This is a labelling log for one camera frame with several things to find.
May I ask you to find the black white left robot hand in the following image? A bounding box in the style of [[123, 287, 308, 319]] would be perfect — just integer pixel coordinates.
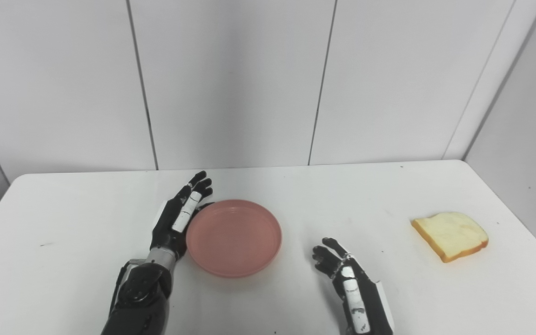
[[150, 171, 214, 261]]

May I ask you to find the pink plastic plate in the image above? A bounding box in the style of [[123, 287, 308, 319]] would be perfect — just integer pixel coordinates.
[[186, 200, 283, 279]]

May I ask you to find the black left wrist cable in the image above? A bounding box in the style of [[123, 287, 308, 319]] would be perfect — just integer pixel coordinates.
[[108, 259, 134, 318]]

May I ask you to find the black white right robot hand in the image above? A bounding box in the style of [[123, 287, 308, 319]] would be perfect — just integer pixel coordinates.
[[312, 237, 395, 335]]

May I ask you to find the slice of white bread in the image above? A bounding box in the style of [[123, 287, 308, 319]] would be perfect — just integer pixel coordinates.
[[411, 212, 489, 263]]

